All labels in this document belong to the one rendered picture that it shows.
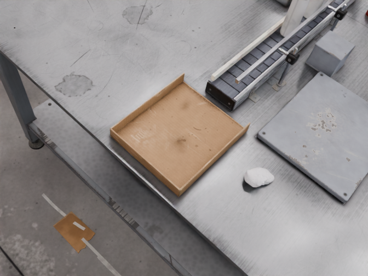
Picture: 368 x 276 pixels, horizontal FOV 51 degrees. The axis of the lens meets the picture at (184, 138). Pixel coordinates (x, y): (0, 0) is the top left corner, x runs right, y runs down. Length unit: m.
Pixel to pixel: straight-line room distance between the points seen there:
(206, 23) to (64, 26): 0.49
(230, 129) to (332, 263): 0.44
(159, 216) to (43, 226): 0.56
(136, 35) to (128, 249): 0.96
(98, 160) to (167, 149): 0.73
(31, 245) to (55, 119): 0.58
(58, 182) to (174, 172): 1.03
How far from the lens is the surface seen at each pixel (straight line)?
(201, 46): 1.33
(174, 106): 1.14
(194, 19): 1.43
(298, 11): 1.31
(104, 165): 1.73
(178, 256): 1.58
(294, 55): 1.19
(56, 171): 2.00
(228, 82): 1.17
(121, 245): 1.82
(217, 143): 1.09
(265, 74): 1.23
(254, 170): 1.04
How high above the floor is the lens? 1.74
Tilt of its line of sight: 57 degrees down
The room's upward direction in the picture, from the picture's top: 11 degrees clockwise
